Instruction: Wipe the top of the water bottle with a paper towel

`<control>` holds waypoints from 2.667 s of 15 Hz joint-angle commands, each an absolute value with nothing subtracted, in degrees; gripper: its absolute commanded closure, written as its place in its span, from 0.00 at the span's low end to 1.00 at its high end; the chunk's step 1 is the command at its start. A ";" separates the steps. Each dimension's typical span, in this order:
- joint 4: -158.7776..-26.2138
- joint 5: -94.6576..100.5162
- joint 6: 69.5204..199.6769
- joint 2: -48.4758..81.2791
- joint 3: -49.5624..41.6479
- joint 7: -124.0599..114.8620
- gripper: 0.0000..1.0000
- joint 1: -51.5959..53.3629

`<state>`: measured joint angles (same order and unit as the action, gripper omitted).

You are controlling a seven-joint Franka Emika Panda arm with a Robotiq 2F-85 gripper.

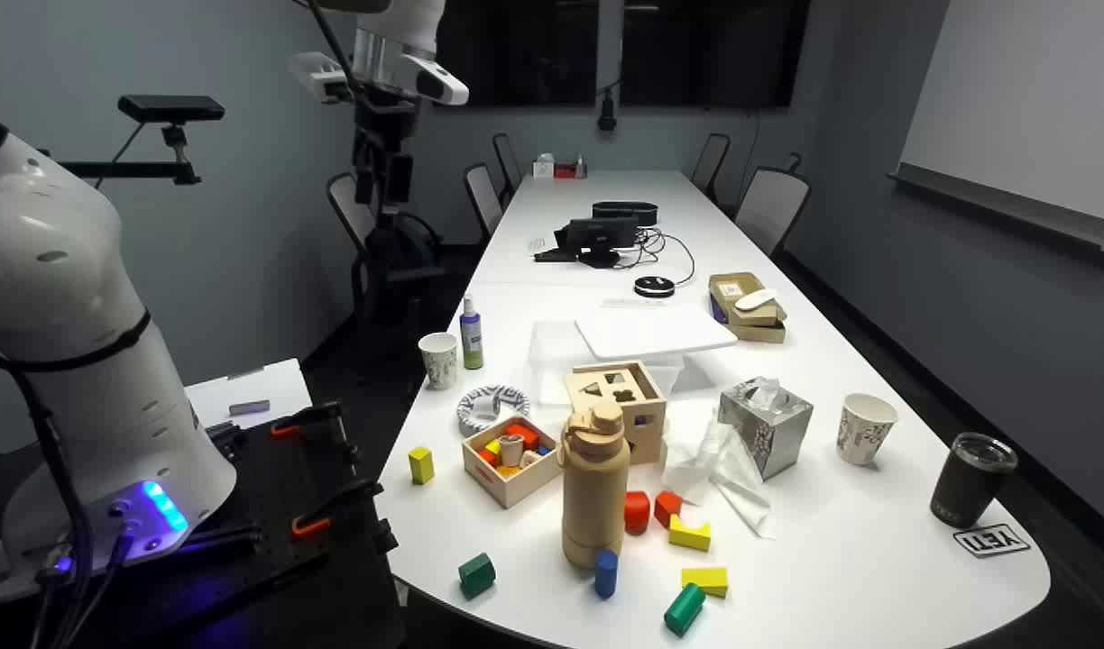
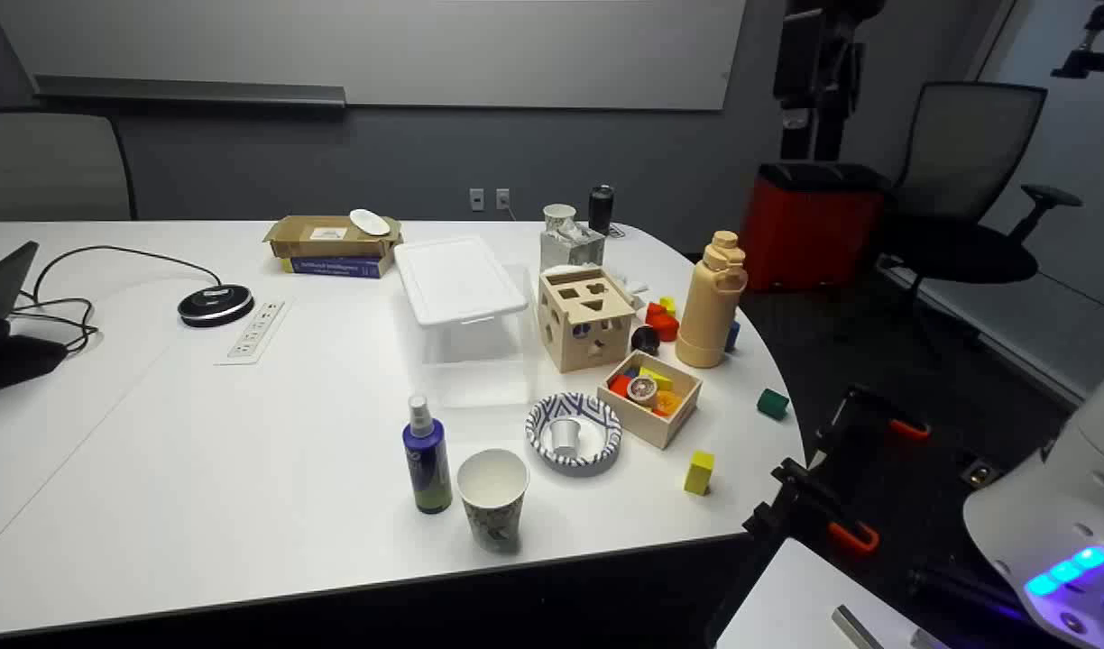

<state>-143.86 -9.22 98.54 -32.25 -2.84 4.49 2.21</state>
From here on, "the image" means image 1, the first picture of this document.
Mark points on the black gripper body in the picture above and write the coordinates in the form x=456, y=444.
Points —
x=383, y=131

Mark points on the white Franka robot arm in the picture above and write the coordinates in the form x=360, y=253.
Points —
x=70, y=300

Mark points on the tan water bottle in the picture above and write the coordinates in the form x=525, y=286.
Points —
x=595, y=491

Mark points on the grey conference chair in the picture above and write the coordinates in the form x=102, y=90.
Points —
x=708, y=158
x=769, y=208
x=353, y=214
x=485, y=199
x=508, y=158

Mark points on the black chair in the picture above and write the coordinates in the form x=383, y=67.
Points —
x=406, y=263

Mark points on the small white container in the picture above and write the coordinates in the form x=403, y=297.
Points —
x=544, y=168

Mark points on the small red object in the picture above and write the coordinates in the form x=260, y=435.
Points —
x=573, y=172

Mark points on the white paper cup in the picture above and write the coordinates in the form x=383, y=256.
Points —
x=437, y=363

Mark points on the small black hanging device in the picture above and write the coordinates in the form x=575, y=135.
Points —
x=609, y=110

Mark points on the white paper sheet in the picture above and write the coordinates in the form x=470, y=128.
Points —
x=264, y=381

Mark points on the clear plastic container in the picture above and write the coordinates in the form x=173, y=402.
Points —
x=554, y=353

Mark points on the small white cup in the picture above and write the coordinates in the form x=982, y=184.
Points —
x=485, y=405

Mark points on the patterned paper plate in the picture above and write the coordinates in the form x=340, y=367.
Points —
x=470, y=417

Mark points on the small grey object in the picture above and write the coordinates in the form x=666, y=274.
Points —
x=252, y=405

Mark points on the small pale wooden cylinder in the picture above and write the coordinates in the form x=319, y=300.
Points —
x=511, y=450

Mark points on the black equipment case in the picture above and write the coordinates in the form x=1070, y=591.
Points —
x=287, y=480

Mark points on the wooden tray with blocks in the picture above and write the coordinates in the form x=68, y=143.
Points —
x=518, y=480

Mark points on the wooden shape sorter box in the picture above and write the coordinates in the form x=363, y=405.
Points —
x=643, y=417

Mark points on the brown cardboard box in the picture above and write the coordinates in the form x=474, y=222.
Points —
x=745, y=315

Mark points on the white oval object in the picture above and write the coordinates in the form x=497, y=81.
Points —
x=756, y=297

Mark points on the red wooden cylinder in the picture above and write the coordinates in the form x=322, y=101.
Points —
x=637, y=514

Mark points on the red wooden block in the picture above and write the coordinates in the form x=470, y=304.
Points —
x=670, y=506

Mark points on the grey tissue box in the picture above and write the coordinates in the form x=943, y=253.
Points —
x=765, y=428

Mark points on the blue wooden block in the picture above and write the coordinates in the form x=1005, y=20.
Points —
x=603, y=573

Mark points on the yellow notched wooden block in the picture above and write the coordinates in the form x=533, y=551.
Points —
x=690, y=534

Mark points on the yellow flat wooden block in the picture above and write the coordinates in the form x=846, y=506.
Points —
x=704, y=580

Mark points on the long green wooden block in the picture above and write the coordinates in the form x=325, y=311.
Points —
x=682, y=611

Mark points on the patterned paper cup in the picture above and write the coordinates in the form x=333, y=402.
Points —
x=866, y=430

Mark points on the black tumbler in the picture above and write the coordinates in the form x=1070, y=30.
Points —
x=974, y=480

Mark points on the white label sticker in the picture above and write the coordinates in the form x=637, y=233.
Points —
x=989, y=542

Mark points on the black wall monitor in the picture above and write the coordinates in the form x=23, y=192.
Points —
x=716, y=49
x=523, y=49

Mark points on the black camera on stand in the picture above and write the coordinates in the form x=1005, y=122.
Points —
x=173, y=110

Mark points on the wall whiteboard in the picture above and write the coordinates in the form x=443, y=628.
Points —
x=1024, y=110

